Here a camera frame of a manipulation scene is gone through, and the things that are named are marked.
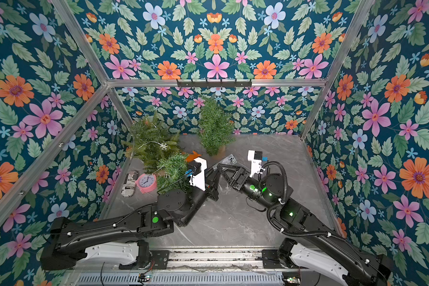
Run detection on thin wire string light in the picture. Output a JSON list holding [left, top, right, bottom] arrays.
[[126, 140, 188, 175]]

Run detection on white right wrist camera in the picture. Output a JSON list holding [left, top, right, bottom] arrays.
[[247, 150, 268, 178]]

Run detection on orange plush toy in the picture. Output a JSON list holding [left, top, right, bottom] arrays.
[[185, 151, 201, 163]]

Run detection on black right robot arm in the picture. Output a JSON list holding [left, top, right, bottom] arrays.
[[217, 161, 393, 286]]

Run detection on pink alarm clock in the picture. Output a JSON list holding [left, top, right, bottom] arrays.
[[135, 174, 157, 194]]

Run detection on clear battery box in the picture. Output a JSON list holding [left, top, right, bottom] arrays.
[[213, 154, 237, 170]]

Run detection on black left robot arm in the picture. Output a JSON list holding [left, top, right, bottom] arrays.
[[40, 168, 220, 271]]

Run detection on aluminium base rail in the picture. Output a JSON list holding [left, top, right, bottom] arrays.
[[62, 246, 344, 286]]

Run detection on black corrugated cable hose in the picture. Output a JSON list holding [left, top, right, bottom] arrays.
[[262, 160, 347, 240]]

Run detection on dark green tree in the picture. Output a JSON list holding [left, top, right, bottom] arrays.
[[157, 153, 191, 195], [198, 98, 235, 157]]

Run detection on light green fern christmas tree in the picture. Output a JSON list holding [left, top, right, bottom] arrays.
[[122, 116, 181, 173]]

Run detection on black hook rail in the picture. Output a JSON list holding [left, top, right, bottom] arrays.
[[176, 79, 253, 88]]

